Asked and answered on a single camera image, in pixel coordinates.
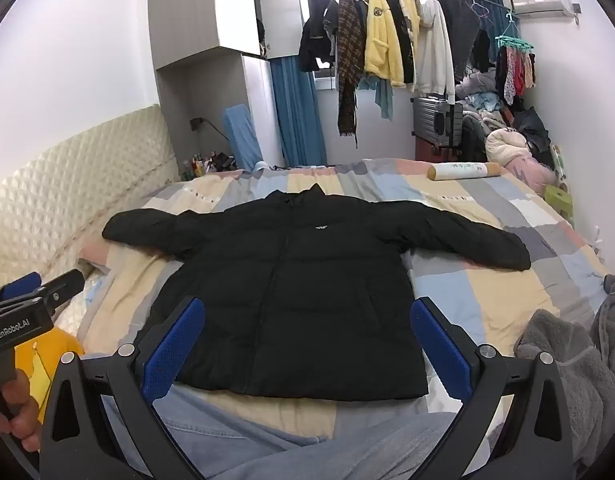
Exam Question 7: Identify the row of hanging clothes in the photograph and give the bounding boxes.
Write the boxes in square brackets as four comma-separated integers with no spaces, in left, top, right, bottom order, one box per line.
[297,0,493,150]

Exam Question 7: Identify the white rolled scroll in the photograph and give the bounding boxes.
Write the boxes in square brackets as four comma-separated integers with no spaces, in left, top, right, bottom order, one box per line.
[427,161,501,181]

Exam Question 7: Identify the pile of mixed clothes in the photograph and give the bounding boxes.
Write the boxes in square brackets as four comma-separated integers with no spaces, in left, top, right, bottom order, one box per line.
[455,67,559,187]

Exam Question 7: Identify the grey fleece garment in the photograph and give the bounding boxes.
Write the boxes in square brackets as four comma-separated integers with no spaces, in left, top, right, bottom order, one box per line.
[515,272,615,466]

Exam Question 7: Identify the cluster of small bottles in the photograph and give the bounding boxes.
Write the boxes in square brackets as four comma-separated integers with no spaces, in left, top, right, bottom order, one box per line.
[184,150,238,178]

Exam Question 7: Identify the green sock hanger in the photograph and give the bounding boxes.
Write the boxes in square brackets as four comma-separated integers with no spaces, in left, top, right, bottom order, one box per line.
[495,10,537,103]

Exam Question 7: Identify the blue curtain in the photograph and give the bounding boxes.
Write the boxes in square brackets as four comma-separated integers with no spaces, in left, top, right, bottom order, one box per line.
[270,57,328,168]

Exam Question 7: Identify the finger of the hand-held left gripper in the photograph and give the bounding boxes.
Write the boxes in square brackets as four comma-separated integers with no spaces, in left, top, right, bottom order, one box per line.
[40,269,86,311]
[0,272,42,306]

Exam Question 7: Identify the patchwork bed blanket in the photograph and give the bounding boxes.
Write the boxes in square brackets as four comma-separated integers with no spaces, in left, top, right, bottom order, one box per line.
[80,157,613,441]

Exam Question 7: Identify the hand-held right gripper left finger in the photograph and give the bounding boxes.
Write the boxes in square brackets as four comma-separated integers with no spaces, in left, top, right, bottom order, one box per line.
[40,297,208,480]

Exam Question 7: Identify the grey white wardrobe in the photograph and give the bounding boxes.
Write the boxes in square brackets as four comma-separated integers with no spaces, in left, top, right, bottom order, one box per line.
[147,0,283,186]

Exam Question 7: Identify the black puffer jacket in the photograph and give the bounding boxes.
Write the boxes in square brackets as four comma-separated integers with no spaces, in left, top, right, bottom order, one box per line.
[102,183,532,402]

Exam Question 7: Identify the person's blue jeans legs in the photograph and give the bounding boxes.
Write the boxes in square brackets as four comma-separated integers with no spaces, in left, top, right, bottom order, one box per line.
[102,385,468,480]

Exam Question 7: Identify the green plastic stool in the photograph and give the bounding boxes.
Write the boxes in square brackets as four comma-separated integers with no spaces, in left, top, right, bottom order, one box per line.
[545,184,574,226]

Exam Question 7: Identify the silver suitcase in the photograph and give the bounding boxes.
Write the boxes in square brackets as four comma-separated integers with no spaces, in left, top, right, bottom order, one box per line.
[412,96,463,148]

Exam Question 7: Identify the yellow plush pillow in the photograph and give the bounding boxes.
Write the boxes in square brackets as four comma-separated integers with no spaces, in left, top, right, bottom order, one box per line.
[14,330,85,411]

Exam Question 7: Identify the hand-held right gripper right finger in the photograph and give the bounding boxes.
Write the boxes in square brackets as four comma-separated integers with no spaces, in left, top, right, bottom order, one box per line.
[402,297,575,480]

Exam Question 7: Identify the white patterned pillow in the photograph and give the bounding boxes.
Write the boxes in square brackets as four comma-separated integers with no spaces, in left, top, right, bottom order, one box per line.
[52,262,113,341]

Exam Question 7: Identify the white air conditioner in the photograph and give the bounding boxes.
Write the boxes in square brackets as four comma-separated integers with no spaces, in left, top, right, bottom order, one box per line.
[512,0,581,20]

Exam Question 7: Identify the person's left hand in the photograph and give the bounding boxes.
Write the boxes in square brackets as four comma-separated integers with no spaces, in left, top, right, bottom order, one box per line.
[0,368,43,454]

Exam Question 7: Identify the cream quilted headboard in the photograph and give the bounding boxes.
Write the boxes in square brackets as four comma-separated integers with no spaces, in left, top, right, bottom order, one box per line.
[0,104,180,293]

